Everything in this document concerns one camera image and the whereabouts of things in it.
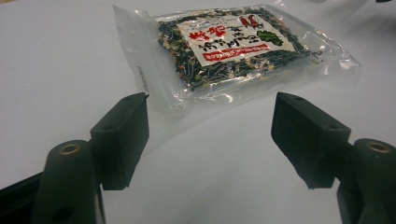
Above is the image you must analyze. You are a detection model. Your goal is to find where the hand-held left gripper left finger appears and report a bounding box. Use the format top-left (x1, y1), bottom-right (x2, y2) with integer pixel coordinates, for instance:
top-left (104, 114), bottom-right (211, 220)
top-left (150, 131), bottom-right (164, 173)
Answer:
top-left (89, 91), bottom-right (150, 191)

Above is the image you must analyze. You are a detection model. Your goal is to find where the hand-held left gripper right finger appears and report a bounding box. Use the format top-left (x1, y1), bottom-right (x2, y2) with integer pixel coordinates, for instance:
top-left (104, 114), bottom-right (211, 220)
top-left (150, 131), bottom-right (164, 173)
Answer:
top-left (270, 91), bottom-right (352, 190)

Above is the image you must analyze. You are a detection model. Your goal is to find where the clear packet of dried seaweed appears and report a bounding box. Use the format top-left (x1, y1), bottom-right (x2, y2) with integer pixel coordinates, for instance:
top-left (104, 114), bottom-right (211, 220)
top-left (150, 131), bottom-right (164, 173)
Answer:
top-left (112, 3), bottom-right (363, 114)

